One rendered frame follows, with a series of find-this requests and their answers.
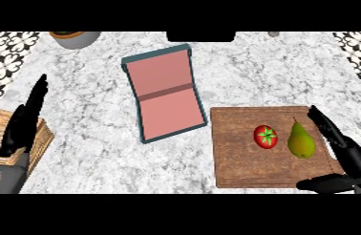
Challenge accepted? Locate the brown wooden cutting board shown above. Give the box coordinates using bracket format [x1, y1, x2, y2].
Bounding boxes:
[210, 105, 348, 189]

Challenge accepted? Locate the wicker basket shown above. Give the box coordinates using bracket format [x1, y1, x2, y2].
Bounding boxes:
[0, 109, 56, 178]

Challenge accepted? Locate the red tomato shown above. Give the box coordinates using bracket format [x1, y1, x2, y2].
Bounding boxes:
[252, 124, 279, 150]

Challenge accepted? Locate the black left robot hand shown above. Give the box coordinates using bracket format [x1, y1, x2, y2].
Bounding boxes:
[0, 74, 51, 159]

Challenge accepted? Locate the green pear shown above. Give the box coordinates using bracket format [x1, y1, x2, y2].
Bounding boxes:
[286, 117, 317, 160]

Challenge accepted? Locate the grey pot with orange rim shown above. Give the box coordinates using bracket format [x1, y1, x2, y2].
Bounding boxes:
[49, 32, 104, 51]

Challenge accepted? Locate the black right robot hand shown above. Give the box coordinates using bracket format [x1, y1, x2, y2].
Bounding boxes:
[295, 104, 361, 194]

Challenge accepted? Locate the open pink teal-edged box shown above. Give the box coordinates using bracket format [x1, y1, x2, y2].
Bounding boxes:
[120, 43, 210, 145]

